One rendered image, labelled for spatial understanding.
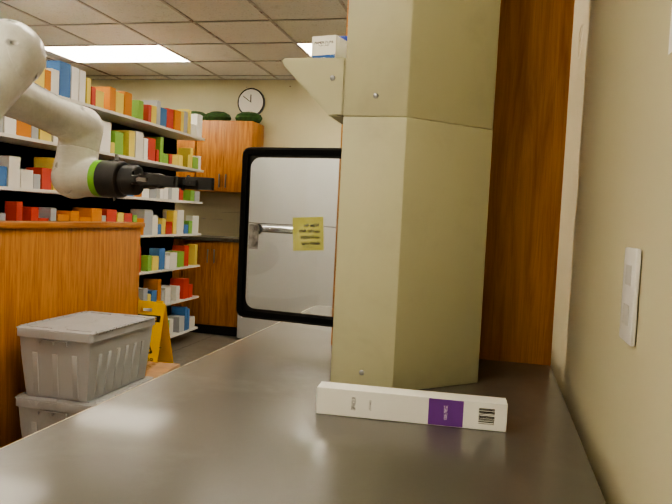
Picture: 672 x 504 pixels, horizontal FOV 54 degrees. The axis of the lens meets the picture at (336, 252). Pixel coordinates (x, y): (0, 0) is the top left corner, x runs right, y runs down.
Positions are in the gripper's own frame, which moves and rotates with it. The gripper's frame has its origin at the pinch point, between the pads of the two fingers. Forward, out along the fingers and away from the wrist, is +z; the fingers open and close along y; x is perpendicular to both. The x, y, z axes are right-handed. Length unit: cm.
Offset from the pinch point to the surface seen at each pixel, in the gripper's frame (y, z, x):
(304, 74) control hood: -38, 36, -18
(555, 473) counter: -67, 79, 36
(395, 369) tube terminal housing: -38, 56, 32
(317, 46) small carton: -30, 36, -25
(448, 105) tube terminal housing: -32, 61, -14
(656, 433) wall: -80, 87, 26
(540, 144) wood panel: -1, 79, -12
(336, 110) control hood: -38, 42, -12
